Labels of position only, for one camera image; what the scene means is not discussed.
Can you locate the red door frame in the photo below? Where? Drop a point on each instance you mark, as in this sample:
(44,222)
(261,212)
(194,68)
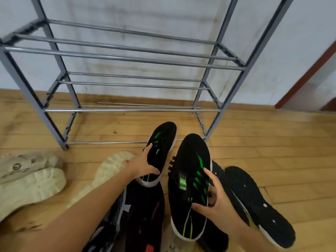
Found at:
(304,73)

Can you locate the person's right hand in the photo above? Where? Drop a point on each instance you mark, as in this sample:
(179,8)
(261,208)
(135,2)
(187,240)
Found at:
(221,209)

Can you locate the person's right thumb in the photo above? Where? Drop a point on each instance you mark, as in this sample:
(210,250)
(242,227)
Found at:
(200,206)

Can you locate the beige chunky shoe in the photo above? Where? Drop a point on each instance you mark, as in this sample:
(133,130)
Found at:
(110,165)
(28,190)
(26,164)

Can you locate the dark patterned mesh shoe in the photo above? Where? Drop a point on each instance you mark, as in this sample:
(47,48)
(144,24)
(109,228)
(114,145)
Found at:
(112,220)

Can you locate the black shoe with green stripes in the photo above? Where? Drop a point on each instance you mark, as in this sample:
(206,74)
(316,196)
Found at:
(189,165)
(162,144)

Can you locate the person's left forearm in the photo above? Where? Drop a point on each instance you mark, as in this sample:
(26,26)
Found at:
(73,209)

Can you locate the black shoe with dotted sole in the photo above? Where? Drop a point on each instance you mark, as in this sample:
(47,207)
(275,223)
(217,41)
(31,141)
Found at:
(259,207)
(223,181)

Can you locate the black shoe with red marks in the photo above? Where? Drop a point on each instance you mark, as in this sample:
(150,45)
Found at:
(145,215)

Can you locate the person's right forearm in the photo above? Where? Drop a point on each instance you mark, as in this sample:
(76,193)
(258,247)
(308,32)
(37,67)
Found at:
(252,240)

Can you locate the person's left thumb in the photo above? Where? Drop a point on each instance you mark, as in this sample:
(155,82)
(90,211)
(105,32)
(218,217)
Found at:
(152,171)

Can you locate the grey metal shoe rack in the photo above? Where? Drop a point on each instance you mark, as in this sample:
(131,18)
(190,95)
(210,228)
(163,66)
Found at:
(126,58)

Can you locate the person's left hand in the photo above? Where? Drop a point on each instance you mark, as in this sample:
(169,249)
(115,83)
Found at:
(137,166)

